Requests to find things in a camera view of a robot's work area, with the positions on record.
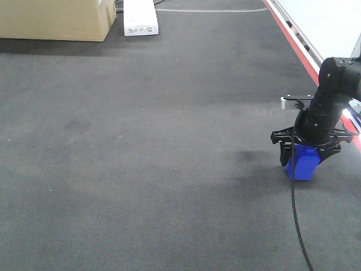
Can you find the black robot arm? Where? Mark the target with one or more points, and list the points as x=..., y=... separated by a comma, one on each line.
x=339, y=82

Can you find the large cardboard box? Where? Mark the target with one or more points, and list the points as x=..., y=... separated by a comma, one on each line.
x=57, y=20

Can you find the blue plastic block part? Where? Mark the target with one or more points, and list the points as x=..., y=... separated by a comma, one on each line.
x=306, y=159

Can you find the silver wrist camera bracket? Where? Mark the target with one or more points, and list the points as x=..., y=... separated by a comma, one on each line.
x=293, y=102

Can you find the long white flat box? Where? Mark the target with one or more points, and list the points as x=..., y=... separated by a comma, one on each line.
x=140, y=18

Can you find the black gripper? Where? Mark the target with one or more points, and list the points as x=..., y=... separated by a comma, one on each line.
x=314, y=131

